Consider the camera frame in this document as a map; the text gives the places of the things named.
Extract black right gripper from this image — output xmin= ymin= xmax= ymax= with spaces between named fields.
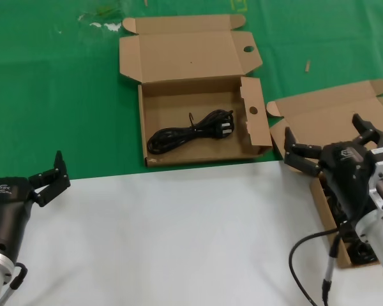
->
xmin=283 ymin=113 xmax=383 ymax=221

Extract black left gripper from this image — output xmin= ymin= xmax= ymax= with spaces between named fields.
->
xmin=0 ymin=150 xmax=71 ymax=258

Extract black power cable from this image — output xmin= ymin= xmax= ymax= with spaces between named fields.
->
xmin=146 ymin=109 xmax=236 ymax=156

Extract open cardboard box with holes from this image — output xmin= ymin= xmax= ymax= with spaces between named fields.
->
xmin=118 ymin=13 xmax=274 ymax=168

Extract green table cloth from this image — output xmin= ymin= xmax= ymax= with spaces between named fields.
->
xmin=0 ymin=0 xmax=383 ymax=181

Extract open cardboard box holding cables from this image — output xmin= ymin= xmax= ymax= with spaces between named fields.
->
xmin=266 ymin=79 xmax=383 ymax=269

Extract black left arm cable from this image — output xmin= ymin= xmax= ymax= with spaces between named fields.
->
xmin=0 ymin=261 xmax=29 ymax=306

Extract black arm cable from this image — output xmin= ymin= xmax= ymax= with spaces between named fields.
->
xmin=0 ymin=261 xmax=29 ymax=306
xmin=289 ymin=219 xmax=352 ymax=306

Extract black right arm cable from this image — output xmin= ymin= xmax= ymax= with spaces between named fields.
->
xmin=289 ymin=219 xmax=352 ymax=306

